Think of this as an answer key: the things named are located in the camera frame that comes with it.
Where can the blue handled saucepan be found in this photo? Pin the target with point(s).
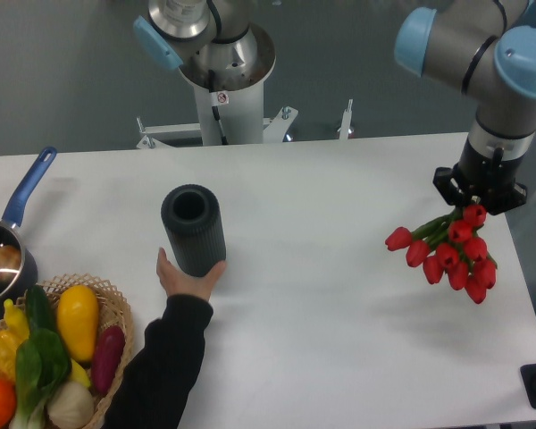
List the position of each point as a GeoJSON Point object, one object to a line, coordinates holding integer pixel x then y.
{"type": "Point", "coordinates": [11, 221]}

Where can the bread roll in pan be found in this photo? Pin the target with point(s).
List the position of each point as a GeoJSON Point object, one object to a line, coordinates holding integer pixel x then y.
{"type": "Point", "coordinates": [10, 262]}

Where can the woven wicker basket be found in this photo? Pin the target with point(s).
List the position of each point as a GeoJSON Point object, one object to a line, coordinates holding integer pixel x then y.
{"type": "Point", "coordinates": [113, 310]}

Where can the green bok choy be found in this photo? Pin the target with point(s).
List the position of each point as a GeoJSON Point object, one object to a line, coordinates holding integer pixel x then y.
{"type": "Point", "coordinates": [42, 365]}

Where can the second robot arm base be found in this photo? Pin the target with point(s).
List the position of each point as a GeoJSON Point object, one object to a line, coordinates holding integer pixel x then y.
{"type": "Point", "coordinates": [214, 44]}

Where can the red tulip bouquet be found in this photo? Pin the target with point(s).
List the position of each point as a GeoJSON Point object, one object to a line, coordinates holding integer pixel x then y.
{"type": "Point", "coordinates": [450, 246]}

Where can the small yellow squash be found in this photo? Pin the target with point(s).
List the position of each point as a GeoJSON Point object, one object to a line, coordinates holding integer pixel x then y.
{"type": "Point", "coordinates": [15, 320]}

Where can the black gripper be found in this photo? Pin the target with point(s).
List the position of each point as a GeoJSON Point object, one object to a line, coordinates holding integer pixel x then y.
{"type": "Point", "coordinates": [488, 181]}

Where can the dark green cucumber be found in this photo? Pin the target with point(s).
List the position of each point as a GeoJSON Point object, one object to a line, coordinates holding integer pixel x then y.
{"type": "Point", "coordinates": [38, 310]}

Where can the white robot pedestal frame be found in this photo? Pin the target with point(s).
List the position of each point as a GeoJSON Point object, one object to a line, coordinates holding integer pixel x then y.
{"type": "Point", "coordinates": [225, 118]}

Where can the person's bare hand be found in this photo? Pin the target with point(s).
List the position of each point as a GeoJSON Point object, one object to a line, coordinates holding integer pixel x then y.
{"type": "Point", "coordinates": [178, 284]}

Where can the large yellow squash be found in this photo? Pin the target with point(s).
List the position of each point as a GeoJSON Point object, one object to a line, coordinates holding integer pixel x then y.
{"type": "Point", "coordinates": [77, 322]}

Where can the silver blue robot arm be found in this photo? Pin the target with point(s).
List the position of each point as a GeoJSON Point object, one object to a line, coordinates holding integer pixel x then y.
{"type": "Point", "coordinates": [486, 50]}

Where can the purple eggplant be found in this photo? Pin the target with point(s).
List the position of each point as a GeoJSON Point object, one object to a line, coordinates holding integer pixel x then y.
{"type": "Point", "coordinates": [107, 358]}

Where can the yellow bell pepper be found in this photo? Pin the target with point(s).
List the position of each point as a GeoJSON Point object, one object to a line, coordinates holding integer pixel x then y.
{"type": "Point", "coordinates": [9, 344]}

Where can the white garlic bulb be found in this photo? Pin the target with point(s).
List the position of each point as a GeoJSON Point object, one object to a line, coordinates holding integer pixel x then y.
{"type": "Point", "coordinates": [71, 407]}

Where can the dark grey ribbed vase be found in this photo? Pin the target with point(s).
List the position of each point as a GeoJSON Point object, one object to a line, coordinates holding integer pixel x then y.
{"type": "Point", "coordinates": [191, 217]}

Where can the black sleeved forearm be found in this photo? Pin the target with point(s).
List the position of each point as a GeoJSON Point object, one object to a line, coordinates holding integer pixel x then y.
{"type": "Point", "coordinates": [157, 381]}

